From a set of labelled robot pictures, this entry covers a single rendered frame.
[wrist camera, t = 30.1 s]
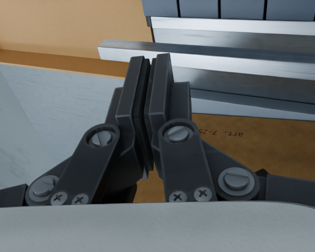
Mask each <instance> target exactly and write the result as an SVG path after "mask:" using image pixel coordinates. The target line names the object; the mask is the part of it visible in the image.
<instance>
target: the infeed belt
mask: <svg viewBox="0 0 315 252"><path fill-rule="evenodd" d="M141 1H142V7H143V12H144V16H148V17H179V16H180V17H182V18H216V19H218V18H219V17H220V14H221V19H250V20H263V19H264V15H265V12H266V20H284V21H314V18H315V0H141Z"/></svg>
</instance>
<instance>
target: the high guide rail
mask: <svg viewBox="0 0 315 252"><path fill-rule="evenodd" d="M97 49H98V52H99V56H100V59H101V60H108V61H118V62H128V63H129V62H130V59H131V57H136V56H144V57H145V59H149V61H150V64H152V58H156V57H157V54H165V53H170V57H171V64H172V67H179V68H189V69H199V70H209V71H219V72H229V73H239V74H249V75H259V76H269V77H279V78H289V79H299V80H309V81H315V53H308V52H293V51H278V50H263V49H249V48H234V47H219V46H204V45H189V44H174V43H159V42H144V41H129V40H114V39H105V40H104V41H103V42H102V43H101V44H100V45H99V46H98V47H97Z"/></svg>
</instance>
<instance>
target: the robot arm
mask: <svg viewBox="0 0 315 252"><path fill-rule="evenodd" d="M154 163H155V168H156V170H157V173H158V177H159V178H160V179H162V180H163V185H164V194H165V202H142V203H133V201H134V198H135V195H136V192H137V187H138V186H137V182H138V181H139V180H147V179H148V177H149V171H153V170H154ZM0 252H315V181H314V180H307V179H300V178H293V177H286V176H279V175H272V174H267V176H266V177H263V176H257V175H256V173H254V172H253V171H252V170H251V169H249V168H248V167H246V166H245V165H243V164H241V163H240V162H238V161H237V160H235V159H233V158H232V157H230V156H228V155H227V154H225V153H224V152H222V151H220V150H219V149H217V148H216V147H214V146H212V145H211V144H209V143H207V142H206V141H204V140H203V139H201V136H200V132H199V129H198V127H197V125H196V124H195V123H194V122H193V121H192V101H191V90H190V82H189V81H183V82H174V76H173V68H172V61H171V55H170V53H161V54H157V55H156V57H155V58H152V62H151V63H150V59H149V58H145V57H144V55H141V56H132V57H131V58H130V61H129V65H128V69H127V72H126V76H125V80H124V84H123V87H116V88H115V89H114V92H113V95H112V99H111V102H110V105H109V109H108V112H107V115H106V119H105V122H104V123H101V124H98V125H95V126H93V127H91V128H90V129H89V130H87V131H86V132H85V134H84V135H83V137H82V138H81V140H80V142H79V144H78V146H77V147H76V149H75V151H74V153H73V154H72V156H70V157H69V158H67V159H66V160H64V161H63V162H61V163H59V164H58V165H56V166H55V167H53V168H52V169H50V170H49V171H47V172H46V173H44V174H43V175H41V176H40V177H38V178H37V179H35V180H34V181H33V182H32V183H31V184H30V185H29V186H28V185H27V184H26V183H25V184H21V185H17V186H12V187H8V188H4V189H0Z"/></svg>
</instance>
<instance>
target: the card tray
mask: <svg viewBox="0 0 315 252"><path fill-rule="evenodd" d="M106 39H107V40H122V41H137V42H152V43H154V36H153V31H152V27H148V26H147V20H146V16H145V15H144V10H143V4H142V0H0V64H2V65H10V66H18V67H26V68H34V69H42V70H50V71H58V72H65V73H73V74H81V75H89V76H97V77H105V78H113V79H121V80H125V77H126V74H127V70H128V66H129V62H123V61H113V60H103V59H101V58H100V55H99V51H98V46H99V45H100V44H101V43H102V42H103V41H104V40H106Z"/></svg>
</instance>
